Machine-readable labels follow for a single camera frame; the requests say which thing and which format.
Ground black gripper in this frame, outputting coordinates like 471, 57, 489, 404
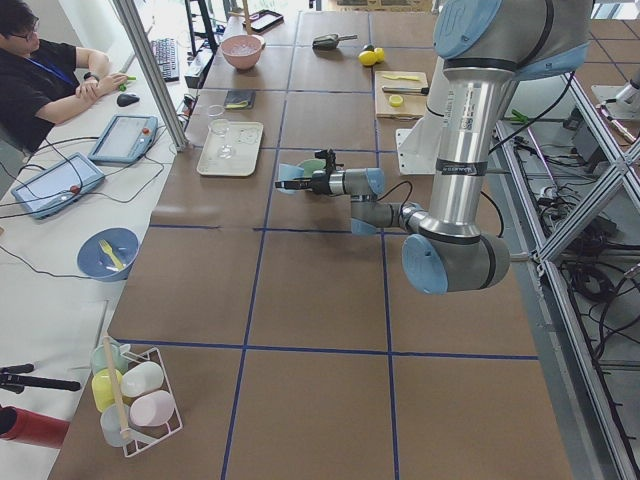
275, 149, 346, 196

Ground light blue plastic cup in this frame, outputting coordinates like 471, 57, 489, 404
276, 163, 305, 189

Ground light green bowl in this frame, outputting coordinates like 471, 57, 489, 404
298, 158, 326, 178

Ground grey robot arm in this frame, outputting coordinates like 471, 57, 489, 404
275, 1, 593, 294

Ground pink bowl of ice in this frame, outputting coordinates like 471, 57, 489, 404
220, 35, 264, 70

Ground steel ice scoop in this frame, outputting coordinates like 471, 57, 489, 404
312, 34, 358, 51

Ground blue bowl with fork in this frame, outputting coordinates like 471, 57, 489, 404
76, 228, 140, 282

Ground cream bear tray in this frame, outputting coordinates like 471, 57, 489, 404
196, 119, 264, 177

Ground clear wine glass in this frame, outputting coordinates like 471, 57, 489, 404
209, 118, 236, 159

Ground grey yellow folded cloth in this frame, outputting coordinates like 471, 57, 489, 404
223, 89, 256, 110

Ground small glass dish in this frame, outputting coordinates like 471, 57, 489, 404
206, 105, 225, 118

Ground half lemon slice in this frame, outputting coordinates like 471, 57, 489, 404
388, 94, 404, 108

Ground wooden cutting board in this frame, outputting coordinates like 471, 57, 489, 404
374, 71, 429, 119

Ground yellow lemon front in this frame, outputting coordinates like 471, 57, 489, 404
358, 50, 378, 67

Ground yellow lemon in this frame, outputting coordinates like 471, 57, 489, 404
358, 50, 378, 67
373, 47, 385, 63

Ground yellow lemon back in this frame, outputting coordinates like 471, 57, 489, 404
373, 47, 385, 63

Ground yellow plastic knife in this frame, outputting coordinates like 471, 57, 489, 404
381, 74, 423, 82

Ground far teach pendant tablet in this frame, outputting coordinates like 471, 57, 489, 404
88, 115, 158, 165

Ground teach pendant tablet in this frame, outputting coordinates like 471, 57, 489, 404
11, 153, 105, 219
88, 115, 158, 165

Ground black keyboard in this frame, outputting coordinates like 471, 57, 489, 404
150, 38, 180, 82

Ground black computer mouse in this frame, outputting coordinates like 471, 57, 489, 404
116, 93, 140, 108

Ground yellow plastic fork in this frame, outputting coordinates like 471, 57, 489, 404
99, 239, 125, 271

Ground near teach pendant tablet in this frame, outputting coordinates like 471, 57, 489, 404
11, 153, 105, 219

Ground white cup in rack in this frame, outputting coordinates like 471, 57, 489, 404
120, 361, 164, 398

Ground green cup in rack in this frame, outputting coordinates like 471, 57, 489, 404
90, 338, 131, 375

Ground pink cup in rack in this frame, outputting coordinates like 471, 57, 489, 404
130, 390, 175, 427

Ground seated person black shirt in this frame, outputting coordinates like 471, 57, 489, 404
1, 1, 128, 152

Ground yellow cup in rack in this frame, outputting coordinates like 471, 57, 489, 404
91, 368, 115, 413

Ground grey cup in rack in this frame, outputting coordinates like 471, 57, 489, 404
100, 404, 131, 447

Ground red cylinder bottle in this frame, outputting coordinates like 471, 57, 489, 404
1, 406, 70, 449

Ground aluminium frame post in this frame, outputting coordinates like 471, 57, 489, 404
113, 0, 189, 152

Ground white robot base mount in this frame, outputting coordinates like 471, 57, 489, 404
396, 57, 449, 176

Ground white wire cup rack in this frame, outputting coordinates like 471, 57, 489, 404
91, 340, 183, 458

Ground wooden rack handle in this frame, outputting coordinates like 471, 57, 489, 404
102, 335, 133, 443

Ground black tripod handle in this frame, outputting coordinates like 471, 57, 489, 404
1, 363, 82, 394

